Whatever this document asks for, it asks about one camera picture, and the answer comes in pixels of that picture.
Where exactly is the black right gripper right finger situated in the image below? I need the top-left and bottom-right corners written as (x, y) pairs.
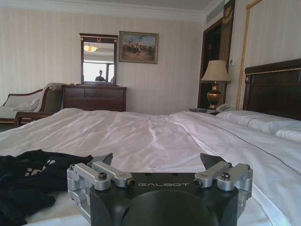
top-left (193, 153), bottom-right (253, 198)

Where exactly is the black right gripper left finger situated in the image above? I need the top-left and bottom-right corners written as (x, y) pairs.
top-left (66, 152), bottom-right (135, 215)

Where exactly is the white bed duvet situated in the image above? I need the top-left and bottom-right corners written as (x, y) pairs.
top-left (0, 108), bottom-right (301, 226)

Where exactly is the dark wooden nightstand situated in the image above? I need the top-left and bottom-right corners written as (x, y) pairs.
top-left (188, 107), bottom-right (222, 116)

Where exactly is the white desk telephone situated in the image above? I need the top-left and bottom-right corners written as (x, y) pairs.
top-left (214, 103), bottom-right (236, 113)

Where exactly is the white pillow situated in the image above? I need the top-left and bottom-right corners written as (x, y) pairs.
top-left (274, 128), bottom-right (301, 143)
top-left (215, 109), bottom-right (301, 132)

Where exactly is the black printed garment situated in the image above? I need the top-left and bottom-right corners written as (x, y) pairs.
top-left (0, 149), bottom-right (100, 226)

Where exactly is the dark wooden dresser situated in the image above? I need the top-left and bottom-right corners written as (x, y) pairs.
top-left (61, 84), bottom-right (127, 112)

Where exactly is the brass table lamp beige shade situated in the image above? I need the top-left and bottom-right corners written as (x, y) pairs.
top-left (200, 60), bottom-right (231, 110)

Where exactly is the person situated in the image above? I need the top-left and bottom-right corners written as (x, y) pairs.
top-left (95, 69), bottom-right (107, 82)

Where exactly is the white cushion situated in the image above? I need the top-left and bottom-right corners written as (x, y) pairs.
top-left (11, 97), bottom-right (41, 112)

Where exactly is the dark wooden headboard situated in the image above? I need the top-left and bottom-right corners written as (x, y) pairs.
top-left (241, 58), bottom-right (301, 118)

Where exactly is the dark framed dresser mirror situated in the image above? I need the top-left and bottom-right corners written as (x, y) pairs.
top-left (79, 32), bottom-right (119, 85)

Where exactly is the framed landscape painting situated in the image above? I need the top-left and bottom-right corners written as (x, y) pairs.
top-left (118, 30), bottom-right (159, 64)

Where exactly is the beige chaise lounge wooden frame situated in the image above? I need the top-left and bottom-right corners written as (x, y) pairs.
top-left (0, 82), bottom-right (67, 128)

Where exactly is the gold twisted rope trim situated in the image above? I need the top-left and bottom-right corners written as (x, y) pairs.
top-left (236, 0), bottom-right (262, 111)

